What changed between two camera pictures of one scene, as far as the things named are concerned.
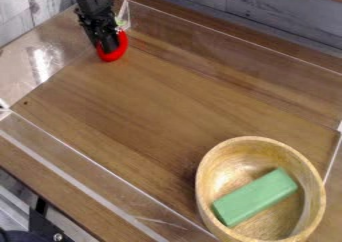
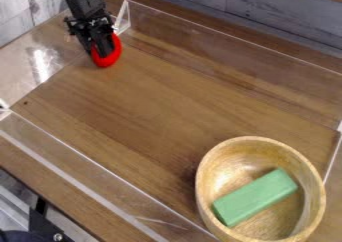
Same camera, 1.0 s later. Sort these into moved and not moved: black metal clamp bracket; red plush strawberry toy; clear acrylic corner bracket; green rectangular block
Moved: red plush strawberry toy
Not moved: black metal clamp bracket; green rectangular block; clear acrylic corner bracket
